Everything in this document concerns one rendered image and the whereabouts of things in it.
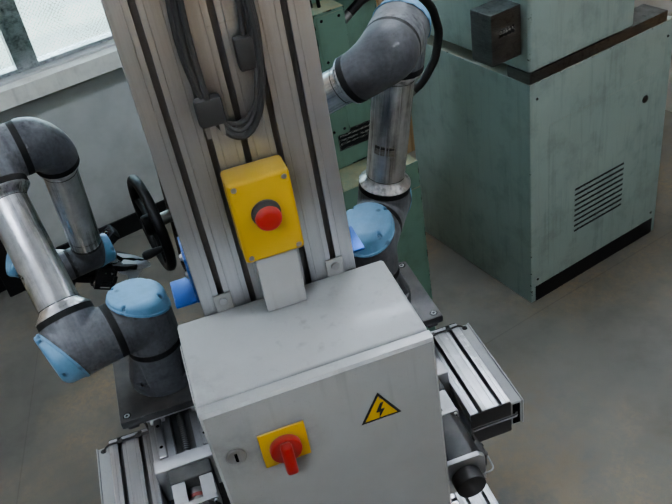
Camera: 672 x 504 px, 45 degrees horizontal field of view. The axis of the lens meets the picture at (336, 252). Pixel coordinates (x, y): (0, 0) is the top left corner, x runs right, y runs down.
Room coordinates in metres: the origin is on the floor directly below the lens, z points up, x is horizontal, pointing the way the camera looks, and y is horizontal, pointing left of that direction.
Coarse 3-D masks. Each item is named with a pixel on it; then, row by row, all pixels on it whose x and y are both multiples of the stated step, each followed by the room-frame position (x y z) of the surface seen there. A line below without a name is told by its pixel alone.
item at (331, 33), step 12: (324, 0) 2.04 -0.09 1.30; (312, 12) 1.97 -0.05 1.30; (324, 12) 1.96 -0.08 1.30; (336, 12) 1.97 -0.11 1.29; (324, 24) 1.96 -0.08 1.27; (336, 24) 1.97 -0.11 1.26; (324, 36) 1.95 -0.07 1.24; (336, 36) 1.97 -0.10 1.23; (324, 48) 1.95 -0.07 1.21; (336, 48) 1.96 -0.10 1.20; (348, 48) 1.98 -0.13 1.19; (324, 60) 1.95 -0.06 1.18
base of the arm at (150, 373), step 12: (132, 360) 1.27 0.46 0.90; (144, 360) 1.25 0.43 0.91; (156, 360) 1.25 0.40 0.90; (168, 360) 1.25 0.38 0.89; (180, 360) 1.27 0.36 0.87; (132, 372) 1.27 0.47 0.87; (144, 372) 1.25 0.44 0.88; (156, 372) 1.24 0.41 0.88; (168, 372) 1.24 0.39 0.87; (180, 372) 1.25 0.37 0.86; (132, 384) 1.27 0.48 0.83; (144, 384) 1.26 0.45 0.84; (156, 384) 1.23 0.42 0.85; (168, 384) 1.23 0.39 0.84; (180, 384) 1.24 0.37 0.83; (156, 396) 1.23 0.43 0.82
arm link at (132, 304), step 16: (112, 288) 1.33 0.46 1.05; (128, 288) 1.32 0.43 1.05; (144, 288) 1.31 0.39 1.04; (160, 288) 1.31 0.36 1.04; (112, 304) 1.27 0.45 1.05; (128, 304) 1.26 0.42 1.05; (144, 304) 1.26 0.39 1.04; (160, 304) 1.28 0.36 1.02; (112, 320) 1.25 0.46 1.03; (128, 320) 1.25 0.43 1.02; (144, 320) 1.25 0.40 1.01; (160, 320) 1.26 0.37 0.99; (176, 320) 1.32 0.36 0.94; (128, 336) 1.23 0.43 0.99; (144, 336) 1.24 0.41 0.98; (160, 336) 1.26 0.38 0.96; (176, 336) 1.28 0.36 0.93; (128, 352) 1.23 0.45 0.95; (144, 352) 1.25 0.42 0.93; (160, 352) 1.25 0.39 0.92
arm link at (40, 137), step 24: (24, 120) 1.54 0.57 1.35; (24, 144) 1.49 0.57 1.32; (48, 144) 1.52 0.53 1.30; (72, 144) 1.58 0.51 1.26; (48, 168) 1.52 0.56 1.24; (72, 168) 1.55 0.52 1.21; (72, 192) 1.57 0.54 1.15; (72, 216) 1.58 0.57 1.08; (72, 240) 1.61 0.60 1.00; (96, 240) 1.63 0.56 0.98; (72, 264) 1.61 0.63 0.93; (96, 264) 1.63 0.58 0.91
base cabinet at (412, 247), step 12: (420, 192) 2.01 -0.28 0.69; (420, 204) 2.01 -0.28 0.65; (408, 216) 1.99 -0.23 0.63; (420, 216) 2.01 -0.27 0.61; (408, 228) 1.99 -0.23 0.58; (420, 228) 2.01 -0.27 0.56; (408, 240) 1.99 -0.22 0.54; (420, 240) 2.00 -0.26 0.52; (408, 252) 1.99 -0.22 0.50; (420, 252) 2.00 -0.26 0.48; (408, 264) 1.98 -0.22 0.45; (420, 264) 2.00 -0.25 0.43; (420, 276) 2.00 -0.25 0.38; (432, 300) 2.01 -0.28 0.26
